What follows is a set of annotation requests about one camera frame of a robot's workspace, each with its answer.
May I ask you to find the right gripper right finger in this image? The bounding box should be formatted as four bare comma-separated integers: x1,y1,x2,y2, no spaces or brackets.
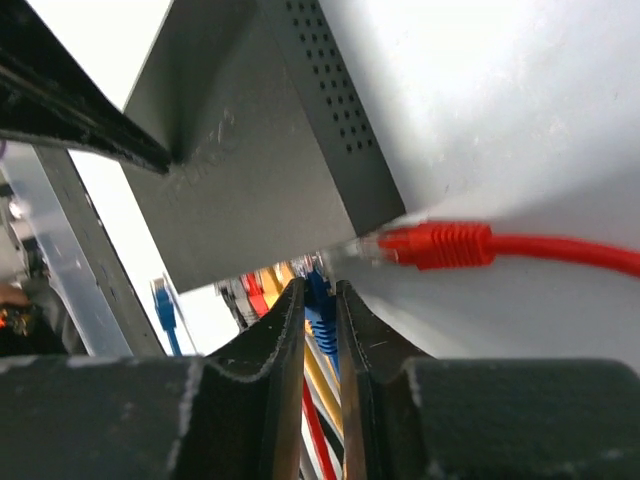
337,281,639,479

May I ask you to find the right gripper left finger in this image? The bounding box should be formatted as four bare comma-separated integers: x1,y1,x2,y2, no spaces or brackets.
1,280,304,479

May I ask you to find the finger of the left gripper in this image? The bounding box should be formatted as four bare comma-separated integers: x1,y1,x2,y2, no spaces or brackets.
1,1,173,174

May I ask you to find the yellow ethernet cable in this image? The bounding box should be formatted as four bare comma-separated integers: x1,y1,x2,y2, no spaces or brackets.
259,267,346,441

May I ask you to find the black network switch box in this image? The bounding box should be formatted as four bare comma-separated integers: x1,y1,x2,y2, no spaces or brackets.
125,0,405,293

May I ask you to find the blue ethernet cable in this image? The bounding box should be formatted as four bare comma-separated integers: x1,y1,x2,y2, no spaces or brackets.
149,267,341,381

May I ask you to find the red ethernet cable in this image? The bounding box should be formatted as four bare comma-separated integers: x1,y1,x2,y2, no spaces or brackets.
344,222,640,279

